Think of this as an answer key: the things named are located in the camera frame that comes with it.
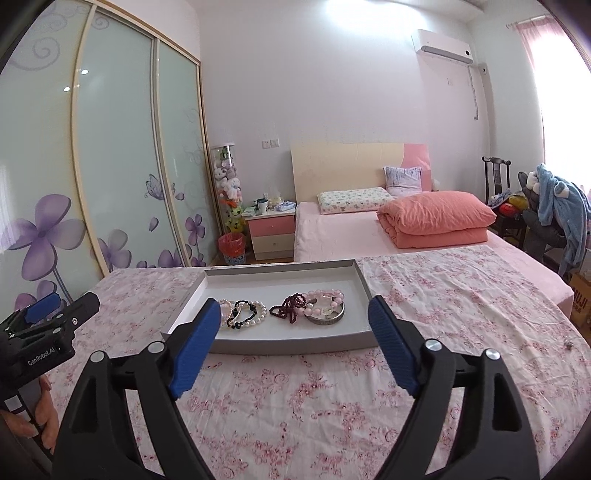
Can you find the grey chair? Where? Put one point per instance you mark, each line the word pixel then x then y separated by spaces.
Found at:
pixel 535 235

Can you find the white air conditioner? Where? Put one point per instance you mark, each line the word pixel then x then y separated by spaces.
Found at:
pixel 443 46

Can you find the person's left hand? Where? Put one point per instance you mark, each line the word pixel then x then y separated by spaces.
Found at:
pixel 46 408

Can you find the red yellow plush toy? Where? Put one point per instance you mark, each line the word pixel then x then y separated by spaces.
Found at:
pixel 512 205

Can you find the grey jewelry tray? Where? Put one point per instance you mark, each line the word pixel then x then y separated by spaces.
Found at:
pixel 286 342

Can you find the pink and cream nightstand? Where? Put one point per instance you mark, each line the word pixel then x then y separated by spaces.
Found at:
pixel 270 230

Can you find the grey metal cuff bangle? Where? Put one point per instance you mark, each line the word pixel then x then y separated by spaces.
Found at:
pixel 323 322

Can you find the folded salmon quilt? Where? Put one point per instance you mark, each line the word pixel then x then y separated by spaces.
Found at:
pixel 434 217

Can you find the white wall socket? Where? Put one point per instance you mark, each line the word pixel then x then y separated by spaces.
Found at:
pixel 270 142

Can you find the blue plush robe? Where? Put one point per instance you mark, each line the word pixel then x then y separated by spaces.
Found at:
pixel 561 198

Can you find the pink floral bed sheet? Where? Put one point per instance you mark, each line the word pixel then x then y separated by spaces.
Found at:
pixel 300 406

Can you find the cardboard box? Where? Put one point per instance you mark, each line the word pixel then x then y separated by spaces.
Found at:
pixel 582 300

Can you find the flower print sliding wardrobe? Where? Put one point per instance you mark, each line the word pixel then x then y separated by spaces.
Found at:
pixel 115 138

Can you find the cream and pink headboard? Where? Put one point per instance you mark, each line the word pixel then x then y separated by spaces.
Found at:
pixel 341 166

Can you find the red waste bin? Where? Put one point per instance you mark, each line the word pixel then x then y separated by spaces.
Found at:
pixel 232 249

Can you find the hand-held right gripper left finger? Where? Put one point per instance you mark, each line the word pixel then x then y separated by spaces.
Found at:
pixel 194 350

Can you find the dark wooden chair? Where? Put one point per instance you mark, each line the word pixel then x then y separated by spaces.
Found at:
pixel 496 173

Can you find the floral print pillow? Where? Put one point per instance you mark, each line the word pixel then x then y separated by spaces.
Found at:
pixel 351 201

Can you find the white cup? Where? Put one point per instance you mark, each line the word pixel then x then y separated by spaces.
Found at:
pixel 262 206

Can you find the small purple cushion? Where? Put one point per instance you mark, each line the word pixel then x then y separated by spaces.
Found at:
pixel 402 180

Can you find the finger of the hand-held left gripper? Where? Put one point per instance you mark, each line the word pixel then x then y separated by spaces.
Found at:
pixel 44 305
pixel 81 309

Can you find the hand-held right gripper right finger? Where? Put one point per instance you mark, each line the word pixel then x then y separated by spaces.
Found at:
pixel 392 346

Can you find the clear tube of plush toys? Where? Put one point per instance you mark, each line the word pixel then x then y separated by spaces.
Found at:
pixel 228 184

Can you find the pink curtain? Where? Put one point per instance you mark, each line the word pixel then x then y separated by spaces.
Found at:
pixel 531 46

